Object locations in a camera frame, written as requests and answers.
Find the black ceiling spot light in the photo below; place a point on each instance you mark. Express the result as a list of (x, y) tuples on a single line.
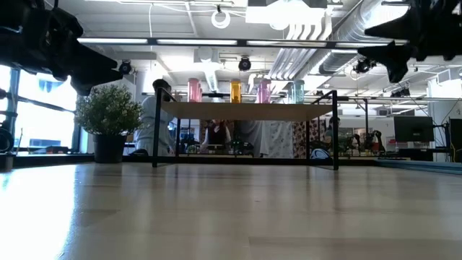
[(362, 66), (125, 67), (244, 64)]

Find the large glass window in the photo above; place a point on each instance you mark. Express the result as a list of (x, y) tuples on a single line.
[(47, 119)]

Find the blue white helmet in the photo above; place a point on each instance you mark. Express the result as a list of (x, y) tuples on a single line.
[(320, 154)]

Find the person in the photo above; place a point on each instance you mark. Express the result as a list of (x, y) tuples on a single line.
[(329, 135), (377, 141), (216, 135), (148, 126)]

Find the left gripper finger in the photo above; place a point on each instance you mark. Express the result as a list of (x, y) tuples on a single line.
[(95, 57), (95, 81)]

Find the white patterned hanging cloth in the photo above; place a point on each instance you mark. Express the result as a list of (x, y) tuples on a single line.
[(281, 139)]

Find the dark floral hanging cloth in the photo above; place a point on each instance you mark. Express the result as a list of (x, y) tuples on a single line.
[(299, 139)]

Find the long linear ceiling light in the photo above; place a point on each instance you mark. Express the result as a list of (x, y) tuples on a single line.
[(180, 41)]

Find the green potted plant black pot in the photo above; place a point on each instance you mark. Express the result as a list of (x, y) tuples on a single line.
[(108, 112)]

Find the grey hanging cloth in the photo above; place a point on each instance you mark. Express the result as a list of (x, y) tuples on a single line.
[(254, 139)]

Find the silver ventilation duct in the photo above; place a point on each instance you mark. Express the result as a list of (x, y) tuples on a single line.
[(346, 32)]

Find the black computer monitor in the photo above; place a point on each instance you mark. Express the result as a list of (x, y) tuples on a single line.
[(413, 129), (455, 139)]

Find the white ceiling pipes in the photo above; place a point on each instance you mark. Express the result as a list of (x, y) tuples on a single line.
[(285, 65)]

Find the black aluminium rig frame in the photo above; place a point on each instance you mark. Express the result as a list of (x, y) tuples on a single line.
[(54, 159)]

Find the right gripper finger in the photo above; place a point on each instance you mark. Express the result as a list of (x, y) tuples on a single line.
[(393, 27), (391, 59)]

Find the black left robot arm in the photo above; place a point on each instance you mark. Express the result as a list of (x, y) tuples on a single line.
[(14, 21)]

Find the wooden shelf black metal frame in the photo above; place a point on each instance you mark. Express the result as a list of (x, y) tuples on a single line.
[(245, 111)]

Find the orange pill bottle white cap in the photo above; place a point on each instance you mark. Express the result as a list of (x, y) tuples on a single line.
[(235, 92)]

